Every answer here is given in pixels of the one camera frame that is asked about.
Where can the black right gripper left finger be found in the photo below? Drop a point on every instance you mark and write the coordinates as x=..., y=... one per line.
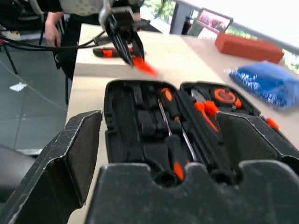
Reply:
x=58, y=168

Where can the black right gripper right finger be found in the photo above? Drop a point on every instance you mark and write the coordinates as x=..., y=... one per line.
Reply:
x=247, y=137

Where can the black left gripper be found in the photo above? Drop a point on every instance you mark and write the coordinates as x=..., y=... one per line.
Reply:
x=120, y=22

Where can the orange case latch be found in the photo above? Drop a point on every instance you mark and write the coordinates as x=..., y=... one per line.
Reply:
x=272, y=123

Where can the black plastic tool case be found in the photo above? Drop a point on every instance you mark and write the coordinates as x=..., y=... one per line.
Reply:
x=130, y=121

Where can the person's bare hand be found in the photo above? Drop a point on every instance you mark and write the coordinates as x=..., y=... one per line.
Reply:
x=52, y=30

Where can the black orange utility knife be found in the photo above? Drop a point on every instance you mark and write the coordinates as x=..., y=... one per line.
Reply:
x=105, y=52

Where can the black rounded seat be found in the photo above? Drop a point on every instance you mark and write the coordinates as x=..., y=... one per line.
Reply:
x=14, y=170

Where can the orange black tape measure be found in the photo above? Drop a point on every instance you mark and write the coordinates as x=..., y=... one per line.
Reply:
x=224, y=95

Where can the blue plastic bag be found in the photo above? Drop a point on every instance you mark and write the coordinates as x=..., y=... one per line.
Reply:
x=268, y=84

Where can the person in black clothes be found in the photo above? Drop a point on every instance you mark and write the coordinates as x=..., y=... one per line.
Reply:
x=70, y=42

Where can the orange black screwdriver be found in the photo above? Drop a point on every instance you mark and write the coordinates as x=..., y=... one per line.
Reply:
x=169, y=102
x=176, y=151

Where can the red rectangular box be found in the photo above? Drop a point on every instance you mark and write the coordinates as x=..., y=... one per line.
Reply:
x=248, y=47

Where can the white paper scrap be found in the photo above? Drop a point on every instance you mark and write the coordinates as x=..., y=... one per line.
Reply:
x=18, y=86

